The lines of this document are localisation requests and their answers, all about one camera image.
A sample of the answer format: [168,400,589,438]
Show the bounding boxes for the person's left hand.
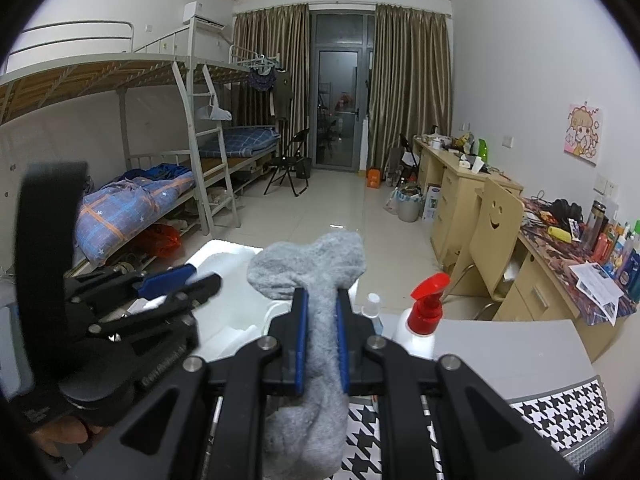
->
[29,415,108,457]

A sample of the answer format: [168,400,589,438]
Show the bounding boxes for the olive curtain left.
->
[232,3,310,153]

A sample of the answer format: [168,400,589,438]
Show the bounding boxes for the white bottle red pump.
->
[392,272,450,360]

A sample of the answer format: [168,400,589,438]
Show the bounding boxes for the olive curtain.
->
[368,4,452,169]
[232,3,310,153]

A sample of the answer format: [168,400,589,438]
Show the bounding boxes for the anime wall poster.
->
[563,101,602,166]

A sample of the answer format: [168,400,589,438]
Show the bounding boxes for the white foam box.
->
[124,238,362,366]

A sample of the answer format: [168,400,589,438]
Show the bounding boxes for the blue plaid bedding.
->
[75,171,194,266]

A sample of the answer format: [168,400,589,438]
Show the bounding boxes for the wooden smiley chair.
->
[442,179,524,321]

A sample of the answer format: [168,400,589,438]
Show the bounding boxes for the olive curtain right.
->
[368,4,452,169]

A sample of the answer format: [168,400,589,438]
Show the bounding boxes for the houndstooth table cloth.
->
[332,376,612,479]

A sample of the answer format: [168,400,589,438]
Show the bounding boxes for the black folding chair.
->
[264,128,311,197]

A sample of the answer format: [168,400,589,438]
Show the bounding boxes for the glass balcony door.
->
[309,11,374,172]

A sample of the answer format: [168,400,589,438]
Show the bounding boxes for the metal bunk bed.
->
[1,21,280,274]

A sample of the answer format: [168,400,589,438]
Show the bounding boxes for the yellow object on desk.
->
[547,226,573,244]

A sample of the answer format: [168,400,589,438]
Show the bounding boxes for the wooden desk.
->
[413,138,636,361]

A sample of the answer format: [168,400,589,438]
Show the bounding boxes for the grey fuzzy sock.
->
[247,231,366,479]

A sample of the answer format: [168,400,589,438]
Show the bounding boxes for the white air conditioner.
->
[182,1,227,29]

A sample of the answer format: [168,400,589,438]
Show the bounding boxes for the orange bag on floor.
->
[367,168,382,188]

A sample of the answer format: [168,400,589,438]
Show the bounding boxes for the printed paper sheets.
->
[570,262,624,326]

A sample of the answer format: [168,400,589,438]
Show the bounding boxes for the blue box on desk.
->
[617,249,640,292]

